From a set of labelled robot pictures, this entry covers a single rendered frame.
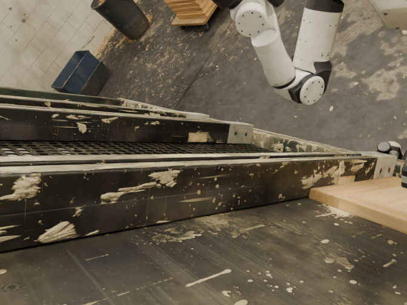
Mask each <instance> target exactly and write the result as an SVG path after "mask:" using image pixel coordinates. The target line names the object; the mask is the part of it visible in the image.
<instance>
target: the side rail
mask: <svg viewBox="0 0 407 305"><path fill-rule="evenodd" d="M0 95H6V96H19V97H32V98H38V99H51V100H64V101H71V102H83V103H96V104H103V105H116V106H120V103H121V100H119V99H114V98H107V97H96V96H86V95H80V94H68V93H58V92H52V91H41V90H30V89H24V88H13V87H2V86H0Z"/></svg>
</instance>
